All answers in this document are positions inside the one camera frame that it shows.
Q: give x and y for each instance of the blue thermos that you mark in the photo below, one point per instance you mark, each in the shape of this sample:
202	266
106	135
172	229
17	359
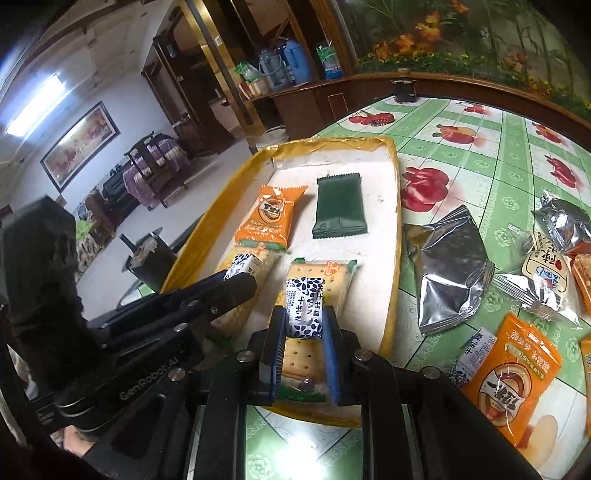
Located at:
298	62

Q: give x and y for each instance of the wooden chair with cloth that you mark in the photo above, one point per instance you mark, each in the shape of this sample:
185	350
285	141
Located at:
161	157

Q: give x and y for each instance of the black sofa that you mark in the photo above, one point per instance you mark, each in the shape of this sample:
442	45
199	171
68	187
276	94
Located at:
115	187

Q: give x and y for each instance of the clear packet with cartoon label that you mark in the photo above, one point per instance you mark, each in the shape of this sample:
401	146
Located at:
540	272

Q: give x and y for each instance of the orange round-logo packet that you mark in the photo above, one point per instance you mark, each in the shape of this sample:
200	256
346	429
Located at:
270	217
512	378

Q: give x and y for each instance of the glass flower display case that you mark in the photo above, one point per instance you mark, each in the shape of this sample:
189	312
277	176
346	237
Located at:
461	37

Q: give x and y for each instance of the golden pillar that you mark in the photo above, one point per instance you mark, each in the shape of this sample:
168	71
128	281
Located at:
217	55

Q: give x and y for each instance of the green white packet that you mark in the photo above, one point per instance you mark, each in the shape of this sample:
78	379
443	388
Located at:
247	71

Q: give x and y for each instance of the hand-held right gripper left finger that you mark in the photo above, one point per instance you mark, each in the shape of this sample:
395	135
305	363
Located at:
276	355

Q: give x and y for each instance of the wooden armchair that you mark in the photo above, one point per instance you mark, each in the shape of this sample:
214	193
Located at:
94	214

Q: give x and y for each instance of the framed painting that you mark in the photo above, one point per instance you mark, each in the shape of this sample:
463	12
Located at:
78	143

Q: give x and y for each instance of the cracker packet green yellow label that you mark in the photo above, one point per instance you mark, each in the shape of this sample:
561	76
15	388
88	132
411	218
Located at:
342	286
271	264

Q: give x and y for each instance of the wicker basket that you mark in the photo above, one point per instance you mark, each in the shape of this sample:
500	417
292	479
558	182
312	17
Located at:
189	131

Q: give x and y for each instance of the white tray with yellow rim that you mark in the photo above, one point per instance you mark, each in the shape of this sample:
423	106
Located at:
300	170

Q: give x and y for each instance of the green white plastic bag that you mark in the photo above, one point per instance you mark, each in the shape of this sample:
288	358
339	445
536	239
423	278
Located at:
330	60

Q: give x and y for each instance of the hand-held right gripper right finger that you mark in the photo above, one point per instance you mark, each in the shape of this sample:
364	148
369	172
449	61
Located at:
333	360

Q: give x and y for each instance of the grey-blue water jug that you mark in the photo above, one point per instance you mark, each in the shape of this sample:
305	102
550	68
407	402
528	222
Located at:
272	69

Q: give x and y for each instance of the white blue nougat candy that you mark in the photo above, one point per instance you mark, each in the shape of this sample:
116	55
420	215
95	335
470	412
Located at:
304	314
244	266
471	360

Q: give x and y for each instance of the small black box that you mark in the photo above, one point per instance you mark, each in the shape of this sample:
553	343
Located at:
404	91

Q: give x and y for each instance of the green fruit-print tablecloth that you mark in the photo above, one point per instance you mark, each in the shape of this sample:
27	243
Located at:
489	196

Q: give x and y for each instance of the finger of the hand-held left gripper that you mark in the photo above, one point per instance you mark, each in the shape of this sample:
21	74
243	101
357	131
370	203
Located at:
203	300
184	337

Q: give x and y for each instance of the silver foil packet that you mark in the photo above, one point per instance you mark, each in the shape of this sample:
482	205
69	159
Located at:
443	277
561	221

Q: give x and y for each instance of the dark green packet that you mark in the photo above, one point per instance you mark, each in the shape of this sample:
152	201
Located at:
339	207

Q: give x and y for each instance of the white bucket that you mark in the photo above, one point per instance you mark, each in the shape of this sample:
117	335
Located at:
273	137

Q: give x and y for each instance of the orange sandwich cracker packet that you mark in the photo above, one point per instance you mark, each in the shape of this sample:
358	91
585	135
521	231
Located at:
582	281

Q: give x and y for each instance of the wooden sideboard cabinet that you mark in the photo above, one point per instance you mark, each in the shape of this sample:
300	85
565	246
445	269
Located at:
314	104

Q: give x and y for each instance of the ceiling light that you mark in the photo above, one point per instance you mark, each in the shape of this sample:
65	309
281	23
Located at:
34	104

